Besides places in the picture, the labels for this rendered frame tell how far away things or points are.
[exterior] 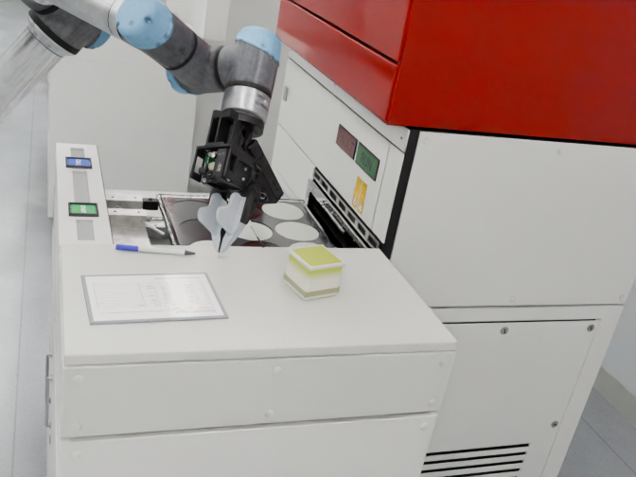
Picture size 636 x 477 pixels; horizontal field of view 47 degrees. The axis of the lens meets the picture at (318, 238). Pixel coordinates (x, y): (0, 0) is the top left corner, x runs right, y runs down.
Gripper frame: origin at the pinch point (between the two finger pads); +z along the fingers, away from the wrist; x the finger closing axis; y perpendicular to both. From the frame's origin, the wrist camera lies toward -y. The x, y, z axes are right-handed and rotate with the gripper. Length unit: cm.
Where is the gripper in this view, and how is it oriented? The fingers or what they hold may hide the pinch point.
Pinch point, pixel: (224, 246)
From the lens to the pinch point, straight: 114.2
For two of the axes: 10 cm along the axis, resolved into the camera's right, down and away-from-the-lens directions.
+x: 8.4, 0.1, -5.4
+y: -5.2, -3.0, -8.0
